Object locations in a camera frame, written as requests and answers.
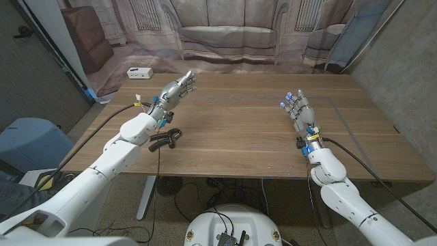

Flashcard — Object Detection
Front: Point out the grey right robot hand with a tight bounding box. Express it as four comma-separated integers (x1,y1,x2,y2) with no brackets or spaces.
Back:
279,88,322,143

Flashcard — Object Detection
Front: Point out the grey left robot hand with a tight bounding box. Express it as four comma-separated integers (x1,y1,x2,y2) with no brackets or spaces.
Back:
148,70,198,121

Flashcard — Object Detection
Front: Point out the black grip strengthener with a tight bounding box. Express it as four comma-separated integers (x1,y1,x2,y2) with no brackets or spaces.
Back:
148,128,183,153

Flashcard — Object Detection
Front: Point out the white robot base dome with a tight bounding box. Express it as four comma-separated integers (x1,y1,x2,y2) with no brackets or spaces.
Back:
184,204,283,246

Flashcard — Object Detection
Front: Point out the white box with ports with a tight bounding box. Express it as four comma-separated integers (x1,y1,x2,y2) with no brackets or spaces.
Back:
126,67,154,80

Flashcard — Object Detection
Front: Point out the printed living room backdrop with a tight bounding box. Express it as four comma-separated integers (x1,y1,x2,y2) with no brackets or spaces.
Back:
56,0,407,103

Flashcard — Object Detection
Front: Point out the black round fan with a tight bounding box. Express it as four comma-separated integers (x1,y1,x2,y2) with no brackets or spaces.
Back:
156,176,184,198

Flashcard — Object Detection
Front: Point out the white table leg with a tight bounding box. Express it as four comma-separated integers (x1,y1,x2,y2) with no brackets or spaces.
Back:
135,176,158,221

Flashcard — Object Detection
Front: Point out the grey table leg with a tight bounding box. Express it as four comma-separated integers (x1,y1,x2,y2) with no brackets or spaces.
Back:
315,201,333,229

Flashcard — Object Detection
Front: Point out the black power adapter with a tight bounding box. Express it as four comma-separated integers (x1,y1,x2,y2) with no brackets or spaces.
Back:
206,193,223,207

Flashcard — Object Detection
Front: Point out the black computer module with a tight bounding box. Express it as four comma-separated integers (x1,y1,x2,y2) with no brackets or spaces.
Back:
216,230,247,246

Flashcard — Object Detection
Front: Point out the blue-grey bin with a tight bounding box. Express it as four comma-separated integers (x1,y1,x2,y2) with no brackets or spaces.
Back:
0,118,75,174

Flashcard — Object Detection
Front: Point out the black yellow foot pedal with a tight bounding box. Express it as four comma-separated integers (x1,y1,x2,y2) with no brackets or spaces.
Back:
33,170,76,192

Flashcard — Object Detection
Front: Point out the white robot chest edge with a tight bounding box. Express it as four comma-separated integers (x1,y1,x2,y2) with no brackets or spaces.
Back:
0,236,139,246

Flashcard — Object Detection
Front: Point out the person's leg in jeans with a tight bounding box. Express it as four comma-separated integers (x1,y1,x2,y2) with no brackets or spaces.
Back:
0,176,52,221

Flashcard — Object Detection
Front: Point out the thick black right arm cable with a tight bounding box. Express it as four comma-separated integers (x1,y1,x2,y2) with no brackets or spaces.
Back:
322,137,437,234

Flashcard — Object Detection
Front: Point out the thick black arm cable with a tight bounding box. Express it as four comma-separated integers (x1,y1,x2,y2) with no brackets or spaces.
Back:
322,137,437,234
0,102,153,221

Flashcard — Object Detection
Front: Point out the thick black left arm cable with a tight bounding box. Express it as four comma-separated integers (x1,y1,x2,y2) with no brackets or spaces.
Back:
0,102,153,221

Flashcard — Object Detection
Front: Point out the black door handle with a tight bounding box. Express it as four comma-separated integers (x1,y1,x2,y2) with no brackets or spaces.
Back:
13,25,34,39

